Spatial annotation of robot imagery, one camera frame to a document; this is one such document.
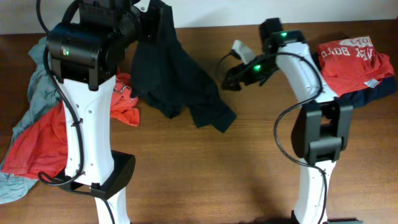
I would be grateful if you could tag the folded red printed t-shirt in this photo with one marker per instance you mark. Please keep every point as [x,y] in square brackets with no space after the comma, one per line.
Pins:
[353,64]

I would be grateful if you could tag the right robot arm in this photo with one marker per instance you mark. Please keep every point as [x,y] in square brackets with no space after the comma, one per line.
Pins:
[312,133]

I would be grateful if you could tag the crumpled red t-shirt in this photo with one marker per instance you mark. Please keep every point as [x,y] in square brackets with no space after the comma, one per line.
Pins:
[42,146]

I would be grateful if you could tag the black t-shirt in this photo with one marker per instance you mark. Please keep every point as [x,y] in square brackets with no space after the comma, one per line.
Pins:
[168,79]

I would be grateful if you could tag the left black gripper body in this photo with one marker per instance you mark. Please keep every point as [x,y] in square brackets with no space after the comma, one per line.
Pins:
[149,27]

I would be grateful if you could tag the grey t-shirt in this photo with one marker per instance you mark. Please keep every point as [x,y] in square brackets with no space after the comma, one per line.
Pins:
[42,97]

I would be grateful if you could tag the folded navy t-shirt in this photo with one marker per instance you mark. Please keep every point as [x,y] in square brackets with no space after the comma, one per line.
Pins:
[364,97]

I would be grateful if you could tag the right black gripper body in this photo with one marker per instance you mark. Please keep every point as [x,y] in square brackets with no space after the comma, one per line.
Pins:
[257,70]

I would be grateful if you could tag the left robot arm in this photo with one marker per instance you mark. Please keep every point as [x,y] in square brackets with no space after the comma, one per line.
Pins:
[81,57]

